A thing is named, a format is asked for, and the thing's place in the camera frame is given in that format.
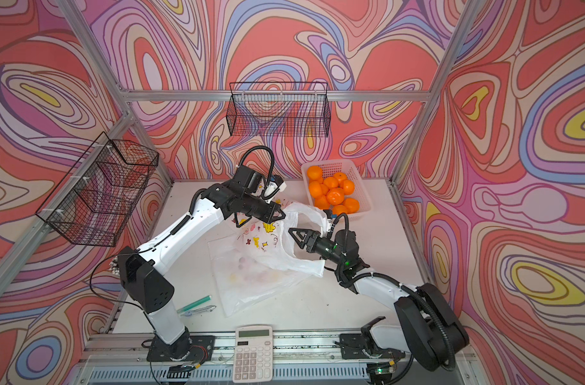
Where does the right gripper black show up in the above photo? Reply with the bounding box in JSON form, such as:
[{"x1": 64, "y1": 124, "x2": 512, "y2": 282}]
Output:
[{"x1": 289, "y1": 228, "x2": 345, "y2": 266}]

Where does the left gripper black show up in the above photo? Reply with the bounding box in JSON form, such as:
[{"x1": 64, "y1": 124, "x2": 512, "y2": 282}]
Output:
[{"x1": 242, "y1": 195, "x2": 289, "y2": 225}]

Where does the printed white plastic bag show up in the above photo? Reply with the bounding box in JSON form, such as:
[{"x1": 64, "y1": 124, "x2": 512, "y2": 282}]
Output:
[{"x1": 233, "y1": 198, "x2": 329, "y2": 278}]

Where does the white plastic fruit basket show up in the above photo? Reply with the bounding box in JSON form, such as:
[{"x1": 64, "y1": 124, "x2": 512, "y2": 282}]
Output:
[{"x1": 301, "y1": 159, "x2": 373, "y2": 218}]

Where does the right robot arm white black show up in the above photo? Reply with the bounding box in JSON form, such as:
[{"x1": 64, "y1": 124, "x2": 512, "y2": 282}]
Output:
[{"x1": 288, "y1": 228, "x2": 470, "y2": 372}]

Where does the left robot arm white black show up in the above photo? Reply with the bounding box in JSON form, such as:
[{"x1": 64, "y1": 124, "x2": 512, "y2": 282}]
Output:
[{"x1": 117, "y1": 166, "x2": 286, "y2": 361}]

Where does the orange fruit bottom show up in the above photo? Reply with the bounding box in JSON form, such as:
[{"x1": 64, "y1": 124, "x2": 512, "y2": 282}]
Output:
[{"x1": 343, "y1": 197, "x2": 360, "y2": 214}]

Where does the clear plastic bag bottom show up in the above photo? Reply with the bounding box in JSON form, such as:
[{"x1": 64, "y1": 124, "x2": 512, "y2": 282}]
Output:
[{"x1": 208, "y1": 237, "x2": 310, "y2": 318}]

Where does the green pen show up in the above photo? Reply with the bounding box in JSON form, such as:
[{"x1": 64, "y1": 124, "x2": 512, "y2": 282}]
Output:
[{"x1": 177, "y1": 295, "x2": 212, "y2": 314}]

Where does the white desk calculator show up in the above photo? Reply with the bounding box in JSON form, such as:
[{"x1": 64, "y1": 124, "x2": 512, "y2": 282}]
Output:
[{"x1": 233, "y1": 325, "x2": 274, "y2": 384}]

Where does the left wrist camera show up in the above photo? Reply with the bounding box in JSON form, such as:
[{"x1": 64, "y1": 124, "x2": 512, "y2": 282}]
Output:
[{"x1": 261, "y1": 175, "x2": 287, "y2": 202}]

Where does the black wire basket back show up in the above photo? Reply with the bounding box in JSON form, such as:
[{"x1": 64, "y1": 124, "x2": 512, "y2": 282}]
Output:
[{"x1": 226, "y1": 80, "x2": 331, "y2": 138}]

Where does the black wire basket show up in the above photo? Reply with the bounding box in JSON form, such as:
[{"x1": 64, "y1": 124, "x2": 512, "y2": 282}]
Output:
[
  {"x1": 226, "y1": 80, "x2": 331, "y2": 138},
  {"x1": 35, "y1": 133, "x2": 159, "y2": 247}
]

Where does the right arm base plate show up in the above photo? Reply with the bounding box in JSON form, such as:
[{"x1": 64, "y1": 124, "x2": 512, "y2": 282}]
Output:
[{"x1": 334, "y1": 333, "x2": 406, "y2": 361}]

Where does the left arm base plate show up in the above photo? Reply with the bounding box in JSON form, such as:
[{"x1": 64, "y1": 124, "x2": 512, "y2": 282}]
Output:
[{"x1": 147, "y1": 335, "x2": 216, "y2": 364}]

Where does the black wire basket left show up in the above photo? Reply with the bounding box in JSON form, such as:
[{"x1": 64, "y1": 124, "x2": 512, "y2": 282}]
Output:
[{"x1": 35, "y1": 133, "x2": 159, "y2": 247}]

